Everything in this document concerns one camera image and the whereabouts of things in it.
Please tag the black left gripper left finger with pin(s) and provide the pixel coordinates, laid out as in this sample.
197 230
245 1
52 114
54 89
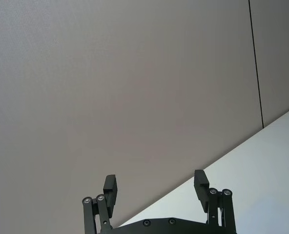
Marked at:
109 195

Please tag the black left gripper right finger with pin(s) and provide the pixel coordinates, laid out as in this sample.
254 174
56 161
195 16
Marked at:
203 192

